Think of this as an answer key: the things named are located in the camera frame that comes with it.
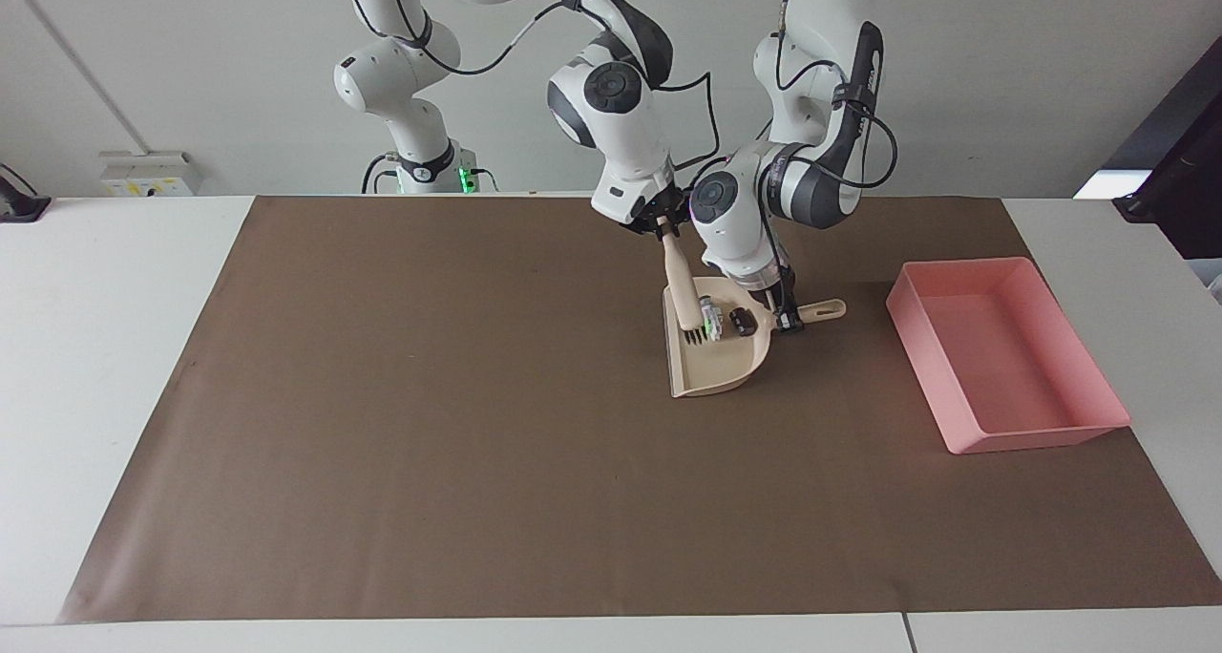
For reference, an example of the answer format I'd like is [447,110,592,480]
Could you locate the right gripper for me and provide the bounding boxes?
[627,182,692,242]

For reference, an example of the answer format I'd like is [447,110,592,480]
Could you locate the beige hand brush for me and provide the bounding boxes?
[662,235,723,345]

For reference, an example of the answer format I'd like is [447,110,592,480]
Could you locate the beige dustpan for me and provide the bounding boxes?
[663,276,848,399]

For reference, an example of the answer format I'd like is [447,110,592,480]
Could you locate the pink plastic bin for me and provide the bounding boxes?
[886,257,1132,455]

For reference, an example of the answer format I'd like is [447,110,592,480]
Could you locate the black stand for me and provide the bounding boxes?
[1074,59,1222,263]
[0,162,53,223]

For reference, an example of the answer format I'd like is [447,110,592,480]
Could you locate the black cable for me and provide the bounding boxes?
[361,153,400,196]
[340,0,576,77]
[764,0,900,192]
[657,71,720,173]

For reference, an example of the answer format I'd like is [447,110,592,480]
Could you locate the white wall socket box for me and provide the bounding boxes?
[98,151,204,199]

